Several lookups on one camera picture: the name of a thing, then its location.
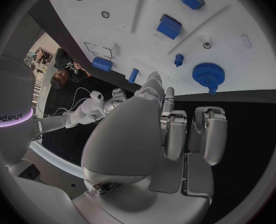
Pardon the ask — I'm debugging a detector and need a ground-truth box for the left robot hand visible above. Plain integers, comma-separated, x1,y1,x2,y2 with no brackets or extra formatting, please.
71,71,229,224

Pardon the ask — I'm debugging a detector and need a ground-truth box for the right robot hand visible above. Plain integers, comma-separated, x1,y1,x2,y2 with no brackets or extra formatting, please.
102,88,129,115

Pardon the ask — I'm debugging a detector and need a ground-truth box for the white task board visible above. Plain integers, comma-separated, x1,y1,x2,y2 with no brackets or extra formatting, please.
45,0,276,96

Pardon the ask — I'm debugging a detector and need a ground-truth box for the blue long cylinder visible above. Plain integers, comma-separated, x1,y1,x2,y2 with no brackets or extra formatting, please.
128,68,140,84

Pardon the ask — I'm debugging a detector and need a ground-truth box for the blue short cylinder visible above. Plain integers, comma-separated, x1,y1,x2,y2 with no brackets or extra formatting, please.
92,57,114,73

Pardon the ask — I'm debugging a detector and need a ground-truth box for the person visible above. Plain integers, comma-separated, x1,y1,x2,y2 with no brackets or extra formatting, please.
50,48,92,90

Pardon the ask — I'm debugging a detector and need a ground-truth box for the blue peg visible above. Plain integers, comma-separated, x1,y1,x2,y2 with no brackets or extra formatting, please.
174,53,184,68

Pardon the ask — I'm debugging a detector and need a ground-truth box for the blue gear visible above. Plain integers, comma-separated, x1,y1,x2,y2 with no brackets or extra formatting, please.
191,62,226,95

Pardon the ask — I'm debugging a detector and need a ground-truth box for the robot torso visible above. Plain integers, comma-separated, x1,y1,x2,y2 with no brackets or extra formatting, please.
0,54,43,168

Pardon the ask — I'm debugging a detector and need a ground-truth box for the white cable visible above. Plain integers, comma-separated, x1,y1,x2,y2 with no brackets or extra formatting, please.
42,107,77,117
36,87,93,116

